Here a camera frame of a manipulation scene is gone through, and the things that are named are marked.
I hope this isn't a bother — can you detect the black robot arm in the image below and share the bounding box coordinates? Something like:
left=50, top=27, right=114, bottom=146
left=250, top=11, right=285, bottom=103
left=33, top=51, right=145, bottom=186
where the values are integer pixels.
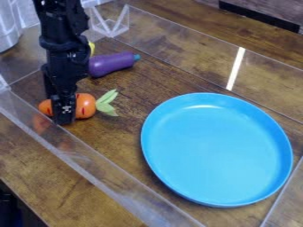
left=33, top=0, right=90, bottom=125

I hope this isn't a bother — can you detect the blue round tray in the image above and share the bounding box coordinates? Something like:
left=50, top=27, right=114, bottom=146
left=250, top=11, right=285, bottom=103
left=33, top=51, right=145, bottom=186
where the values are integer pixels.
left=141, top=93, right=293, bottom=207

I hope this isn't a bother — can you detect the dark baseboard strip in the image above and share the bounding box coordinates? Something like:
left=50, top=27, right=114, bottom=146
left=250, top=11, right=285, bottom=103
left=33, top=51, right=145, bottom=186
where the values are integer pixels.
left=218, top=0, right=300, bottom=34

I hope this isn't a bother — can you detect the clear acrylic front barrier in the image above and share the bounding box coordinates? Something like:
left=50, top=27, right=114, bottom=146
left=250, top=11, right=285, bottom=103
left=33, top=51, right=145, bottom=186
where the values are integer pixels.
left=0, top=75, right=204, bottom=227

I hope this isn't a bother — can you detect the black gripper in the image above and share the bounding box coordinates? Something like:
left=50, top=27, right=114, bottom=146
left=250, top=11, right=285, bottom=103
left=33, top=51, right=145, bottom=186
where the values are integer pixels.
left=38, top=35, right=89, bottom=125

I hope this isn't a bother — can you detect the white checked curtain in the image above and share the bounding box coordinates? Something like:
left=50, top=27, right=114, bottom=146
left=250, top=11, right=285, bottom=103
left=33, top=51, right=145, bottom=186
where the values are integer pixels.
left=0, top=0, right=113, bottom=53

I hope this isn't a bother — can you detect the purple toy eggplant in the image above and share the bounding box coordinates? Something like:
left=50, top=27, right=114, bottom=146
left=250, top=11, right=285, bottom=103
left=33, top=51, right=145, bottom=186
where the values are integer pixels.
left=89, top=51, right=141, bottom=78

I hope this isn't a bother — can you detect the orange toy carrot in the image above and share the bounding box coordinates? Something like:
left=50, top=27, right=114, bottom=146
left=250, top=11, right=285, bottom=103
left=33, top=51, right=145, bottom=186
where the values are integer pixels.
left=37, top=89, right=120, bottom=121

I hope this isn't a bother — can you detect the yellow toy lemon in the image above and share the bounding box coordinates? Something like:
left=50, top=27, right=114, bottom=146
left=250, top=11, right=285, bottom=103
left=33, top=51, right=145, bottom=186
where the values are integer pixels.
left=89, top=41, right=94, bottom=57

